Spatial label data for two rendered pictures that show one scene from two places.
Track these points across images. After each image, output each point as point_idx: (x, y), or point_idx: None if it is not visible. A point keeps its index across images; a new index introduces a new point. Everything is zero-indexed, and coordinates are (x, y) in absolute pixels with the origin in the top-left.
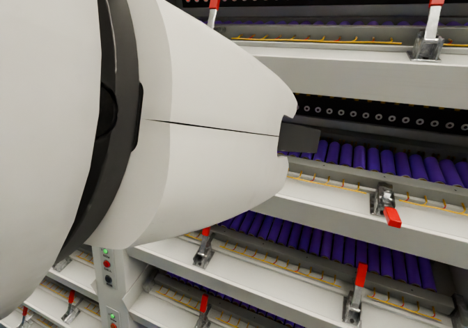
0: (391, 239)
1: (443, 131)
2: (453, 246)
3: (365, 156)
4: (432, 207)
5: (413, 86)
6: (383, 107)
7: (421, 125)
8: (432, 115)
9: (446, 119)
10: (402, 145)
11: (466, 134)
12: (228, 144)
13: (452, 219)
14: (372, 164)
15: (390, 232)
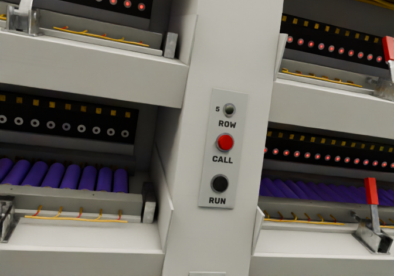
0: (7, 273)
1: (107, 139)
2: (79, 261)
3: (5, 170)
4: (65, 219)
5: (7, 60)
6: (38, 111)
7: (84, 132)
8: (91, 120)
9: (106, 125)
10: (62, 156)
11: (128, 141)
12: None
13: (87, 230)
14: (8, 177)
15: (3, 263)
